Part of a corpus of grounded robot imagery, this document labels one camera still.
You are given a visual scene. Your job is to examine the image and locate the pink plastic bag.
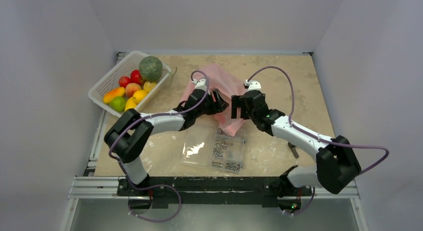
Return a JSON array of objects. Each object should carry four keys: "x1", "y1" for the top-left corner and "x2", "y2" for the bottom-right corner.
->
[{"x1": 200, "y1": 63, "x2": 245, "y2": 136}]

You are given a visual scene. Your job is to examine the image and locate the green netted melon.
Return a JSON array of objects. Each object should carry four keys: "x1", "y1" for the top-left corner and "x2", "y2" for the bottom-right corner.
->
[{"x1": 139, "y1": 56, "x2": 163, "y2": 82}]

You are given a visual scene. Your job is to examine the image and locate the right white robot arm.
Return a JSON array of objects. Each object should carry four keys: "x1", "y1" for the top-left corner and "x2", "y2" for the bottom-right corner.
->
[{"x1": 231, "y1": 90, "x2": 362, "y2": 195}]

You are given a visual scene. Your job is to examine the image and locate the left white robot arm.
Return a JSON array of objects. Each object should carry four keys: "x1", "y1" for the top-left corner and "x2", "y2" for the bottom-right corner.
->
[{"x1": 104, "y1": 89, "x2": 229, "y2": 196}]

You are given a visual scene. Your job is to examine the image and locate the clear plastic screw box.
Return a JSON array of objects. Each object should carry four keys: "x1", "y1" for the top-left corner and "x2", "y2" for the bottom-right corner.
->
[{"x1": 180, "y1": 124, "x2": 246, "y2": 173}]

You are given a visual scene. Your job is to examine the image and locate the pale yellow fruit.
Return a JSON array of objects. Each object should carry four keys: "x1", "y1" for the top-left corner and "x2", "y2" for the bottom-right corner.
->
[{"x1": 143, "y1": 81, "x2": 157, "y2": 93}]

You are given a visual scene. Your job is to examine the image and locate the yellow lemon fruit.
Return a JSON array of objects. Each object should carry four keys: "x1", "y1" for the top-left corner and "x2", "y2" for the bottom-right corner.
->
[
  {"x1": 124, "y1": 97, "x2": 138, "y2": 112},
  {"x1": 132, "y1": 89, "x2": 149, "y2": 104}
]

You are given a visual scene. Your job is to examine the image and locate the large red apple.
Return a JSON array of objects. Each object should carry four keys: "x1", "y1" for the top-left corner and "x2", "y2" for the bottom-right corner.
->
[{"x1": 130, "y1": 69, "x2": 144, "y2": 86}]

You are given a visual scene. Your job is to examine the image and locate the peach fruit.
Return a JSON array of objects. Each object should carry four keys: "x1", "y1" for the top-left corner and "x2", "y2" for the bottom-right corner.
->
[{"x1": 125, "y1": 83, "x2": 142, "y2": 98}]

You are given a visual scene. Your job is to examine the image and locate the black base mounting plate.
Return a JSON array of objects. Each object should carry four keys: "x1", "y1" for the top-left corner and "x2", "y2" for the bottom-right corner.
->
[{"x1": 117, "y1": 176, "x2": 312, "y2": 210}]

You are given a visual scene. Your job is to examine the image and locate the small red apple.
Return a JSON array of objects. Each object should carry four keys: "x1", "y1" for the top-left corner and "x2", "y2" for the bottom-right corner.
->
[{"x1": 118, "y1": 76, "x2": 132, "y2": 88}]

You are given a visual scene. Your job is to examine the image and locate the orange yellow mango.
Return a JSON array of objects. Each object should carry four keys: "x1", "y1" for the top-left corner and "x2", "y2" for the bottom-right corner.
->
[{"x1": 103, "y1": 87, "x2": 125, "y2": 104}]

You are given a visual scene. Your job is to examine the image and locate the green lime fruit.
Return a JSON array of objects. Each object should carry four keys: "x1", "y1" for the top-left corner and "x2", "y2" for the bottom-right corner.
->
[{"x1": 108, "y1": 96, "x2": 126, "y2": 112}]

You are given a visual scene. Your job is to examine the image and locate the white plastic basket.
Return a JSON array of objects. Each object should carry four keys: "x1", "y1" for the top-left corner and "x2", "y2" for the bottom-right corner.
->
[{"x1": 88, "y1": 51, "x2": 174, "y2": 117}]

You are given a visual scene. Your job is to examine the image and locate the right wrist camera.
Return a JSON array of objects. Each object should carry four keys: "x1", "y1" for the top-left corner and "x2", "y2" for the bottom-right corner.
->
[{"x1": 244, "y1": 79, "x2": 261, "y2": 91}]

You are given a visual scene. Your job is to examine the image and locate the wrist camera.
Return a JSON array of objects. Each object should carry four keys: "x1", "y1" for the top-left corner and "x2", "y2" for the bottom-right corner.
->
[
  {"x1": 244, "y1": 79, "x2": 261, "y2": 91},
  {"x1": 192, "y1": 78, "x2": 209, "y2": 93}
]

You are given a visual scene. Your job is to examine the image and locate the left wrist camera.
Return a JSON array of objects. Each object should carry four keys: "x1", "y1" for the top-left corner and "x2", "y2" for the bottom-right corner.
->
[{"x1": 192, "y1": 78, "x2": 209, "y2": 93}]

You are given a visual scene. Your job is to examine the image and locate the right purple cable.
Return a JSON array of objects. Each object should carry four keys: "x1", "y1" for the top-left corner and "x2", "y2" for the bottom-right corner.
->
[{"x1": 246, "y1": 65, "x2": 390, "y2": 217}]

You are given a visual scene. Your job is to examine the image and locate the purple cable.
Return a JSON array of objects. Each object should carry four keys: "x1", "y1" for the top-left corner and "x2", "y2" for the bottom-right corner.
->
[
  {"x1": 108, "y1": 70, "x2": 211, "y2": 223},
  {"x1": 246, "y1": 65, "x2": 390, "y2": 217}
]

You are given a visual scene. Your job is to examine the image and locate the black T-handle tool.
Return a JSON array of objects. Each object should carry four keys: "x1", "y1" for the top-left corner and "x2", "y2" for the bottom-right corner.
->
[{"x1": 288, "y1": 142, "x2": 299, "y2": 159}]

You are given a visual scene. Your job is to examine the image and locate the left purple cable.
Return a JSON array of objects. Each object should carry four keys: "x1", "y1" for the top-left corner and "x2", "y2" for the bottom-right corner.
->
[{"x1": 108, "y1": 70, "x2": 211, "y2": 223}]

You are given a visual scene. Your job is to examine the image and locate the aluminium frame rail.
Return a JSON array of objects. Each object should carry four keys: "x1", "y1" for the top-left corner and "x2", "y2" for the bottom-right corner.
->
[{"x1": 68, "y1": 177, "x2": 360, "y2": 199}]

